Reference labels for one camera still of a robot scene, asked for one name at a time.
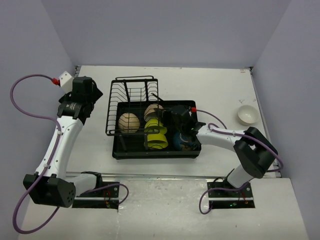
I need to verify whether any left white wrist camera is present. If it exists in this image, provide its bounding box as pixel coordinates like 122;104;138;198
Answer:
58;71;74;94

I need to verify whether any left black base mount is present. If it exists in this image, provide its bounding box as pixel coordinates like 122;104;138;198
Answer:
72;171;120;210

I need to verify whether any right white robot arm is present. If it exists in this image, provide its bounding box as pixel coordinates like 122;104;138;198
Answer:
153;105;283;197

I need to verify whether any beige white bowl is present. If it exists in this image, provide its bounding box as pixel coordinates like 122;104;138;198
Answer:
143;103;164;122
236;105;260;126

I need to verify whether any metal rail strip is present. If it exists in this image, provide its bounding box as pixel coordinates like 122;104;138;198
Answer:
64;170;283;183

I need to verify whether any black drip tray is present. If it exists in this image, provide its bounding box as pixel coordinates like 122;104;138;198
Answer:
105;99;204;160

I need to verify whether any blue patterned bowl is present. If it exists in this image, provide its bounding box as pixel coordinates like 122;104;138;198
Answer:
173;132;198;151

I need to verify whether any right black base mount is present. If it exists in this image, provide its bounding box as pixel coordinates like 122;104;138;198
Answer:
208;183;256;210

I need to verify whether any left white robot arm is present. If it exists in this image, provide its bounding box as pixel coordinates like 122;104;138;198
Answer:
23;76;104;208

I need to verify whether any black wire dish rack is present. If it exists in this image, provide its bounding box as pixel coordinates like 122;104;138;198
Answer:
105;75;160;153

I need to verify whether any wooden bowl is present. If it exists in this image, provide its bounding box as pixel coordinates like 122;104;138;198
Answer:
118;112;140;134

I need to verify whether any yellow green bowl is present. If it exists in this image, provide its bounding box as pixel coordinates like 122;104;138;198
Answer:
144;118;168;135
143;133;169;150

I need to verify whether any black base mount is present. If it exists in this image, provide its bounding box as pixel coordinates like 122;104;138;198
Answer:
72;171;120;210
208;183;256;210

